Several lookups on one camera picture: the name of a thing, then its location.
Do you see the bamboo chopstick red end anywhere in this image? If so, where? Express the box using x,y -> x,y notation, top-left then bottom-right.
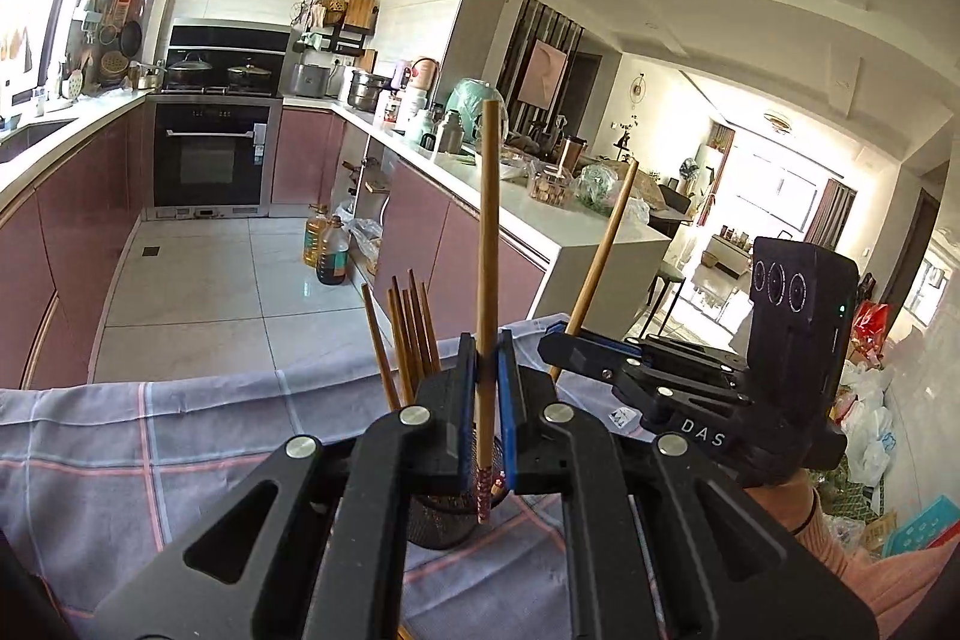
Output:
565,159 -> 638,336
392,278 -> 423,392
361,283 -> 400,411
475,99 -> 500,523
387,287 -> 415,404
407,271 -> 433,378

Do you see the right hand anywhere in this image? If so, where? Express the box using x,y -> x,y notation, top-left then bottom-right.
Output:
745,470 -> 822,536

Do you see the black mesh utensil holder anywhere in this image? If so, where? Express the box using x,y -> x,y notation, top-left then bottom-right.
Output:
407,494 -> 482,551

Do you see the plaid grey tablecloth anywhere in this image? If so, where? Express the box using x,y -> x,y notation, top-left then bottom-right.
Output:
0,311 -> 655,640

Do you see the cooking oil bottle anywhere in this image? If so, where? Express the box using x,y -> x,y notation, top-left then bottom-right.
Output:
301,205 -> 350,286

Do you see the steel stock pot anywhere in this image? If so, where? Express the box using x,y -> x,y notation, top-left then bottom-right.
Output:
347,70 -> 391,113

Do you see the black built-in oven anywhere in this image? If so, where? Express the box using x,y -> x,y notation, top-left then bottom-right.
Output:
145,18 -> 291,221

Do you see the black camera box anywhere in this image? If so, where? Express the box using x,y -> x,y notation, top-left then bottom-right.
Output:
747,237 -> 859,429

